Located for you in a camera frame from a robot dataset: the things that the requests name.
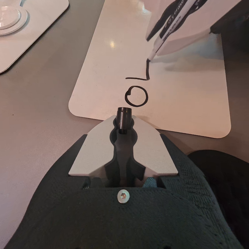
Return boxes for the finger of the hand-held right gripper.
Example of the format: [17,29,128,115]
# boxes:
[144,0,176,42]
[156,0,249,56]

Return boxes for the white whiteboard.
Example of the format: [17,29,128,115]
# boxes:
[69,0,231,139]

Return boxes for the black marker cap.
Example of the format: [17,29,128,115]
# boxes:
[116,106,134,135]

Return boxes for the dark rounded object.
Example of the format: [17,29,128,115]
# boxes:
[188,150,249,249]

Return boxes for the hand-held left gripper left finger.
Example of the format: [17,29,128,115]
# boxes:
[68,115,125,185]

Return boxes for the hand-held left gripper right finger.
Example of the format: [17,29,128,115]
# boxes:
[125,116,180,184]

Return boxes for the black whiteboard marker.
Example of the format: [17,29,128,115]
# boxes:
[146,0,208,63]

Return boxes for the white table sign stand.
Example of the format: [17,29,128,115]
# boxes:
[0,0,70,74]

